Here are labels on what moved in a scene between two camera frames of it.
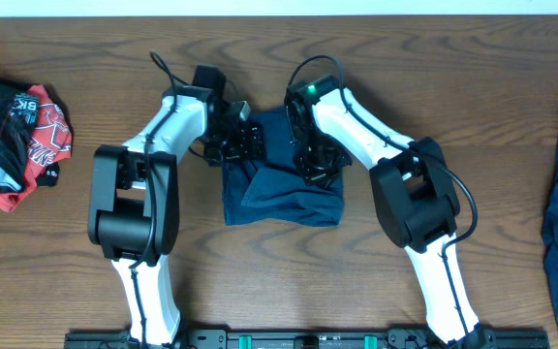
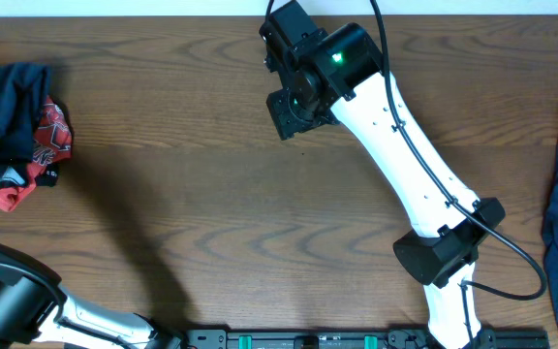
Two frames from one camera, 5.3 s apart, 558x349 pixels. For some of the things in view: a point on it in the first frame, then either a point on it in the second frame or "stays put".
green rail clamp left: (245, 341) stays put
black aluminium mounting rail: (307, 339) stays put
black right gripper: (321, 178) → (288, 125)
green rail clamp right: (370, 342) stays put
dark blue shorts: (270, 189) → (4, 98)
